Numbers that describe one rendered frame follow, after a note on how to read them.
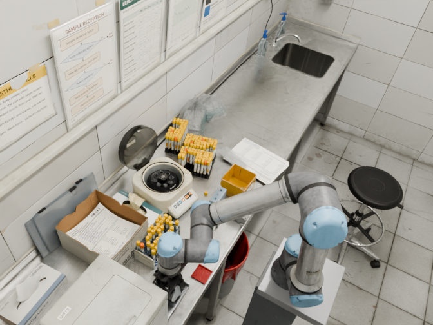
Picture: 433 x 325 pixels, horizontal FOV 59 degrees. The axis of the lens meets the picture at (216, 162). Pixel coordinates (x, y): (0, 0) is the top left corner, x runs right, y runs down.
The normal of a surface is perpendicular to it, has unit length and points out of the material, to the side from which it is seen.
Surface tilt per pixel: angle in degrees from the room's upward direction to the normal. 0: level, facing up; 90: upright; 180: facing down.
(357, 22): 90
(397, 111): 90
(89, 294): 0
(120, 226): 1
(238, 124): 0
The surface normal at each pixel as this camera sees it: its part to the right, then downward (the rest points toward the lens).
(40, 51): 0.87, 0.40
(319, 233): 0.02, 0.62
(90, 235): 0.09, -0.70
